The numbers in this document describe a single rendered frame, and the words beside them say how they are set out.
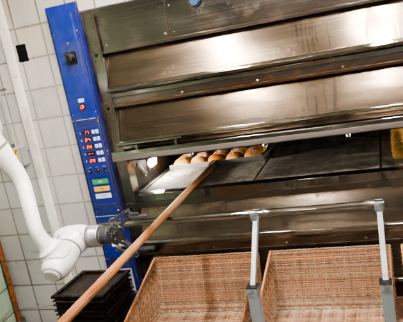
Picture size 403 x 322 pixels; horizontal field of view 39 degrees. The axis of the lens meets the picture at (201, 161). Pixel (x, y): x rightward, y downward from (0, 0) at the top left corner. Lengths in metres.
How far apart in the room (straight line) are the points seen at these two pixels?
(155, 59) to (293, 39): 0.65
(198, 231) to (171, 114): 0.59
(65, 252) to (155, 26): 1.10
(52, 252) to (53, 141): 0.90
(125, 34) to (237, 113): 0.64
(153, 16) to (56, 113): 0.71
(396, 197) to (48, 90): 1.73
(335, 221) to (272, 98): 0.62
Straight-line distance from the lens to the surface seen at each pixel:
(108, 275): 1.91
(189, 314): 2.87
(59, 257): 2.22
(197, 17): 2.60
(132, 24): 2.71
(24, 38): 2.98
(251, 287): 2.18
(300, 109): 2.52
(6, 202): 3.27
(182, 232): 2.82
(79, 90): 2.82
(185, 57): 2.62
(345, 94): 2.50
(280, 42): 2.51
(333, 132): 2.38
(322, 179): 2.59
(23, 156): 3.06
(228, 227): 2.74
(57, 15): 2.84
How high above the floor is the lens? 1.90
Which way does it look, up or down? 13 degrees down
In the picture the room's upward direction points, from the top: 11 degrees counter-clockwise
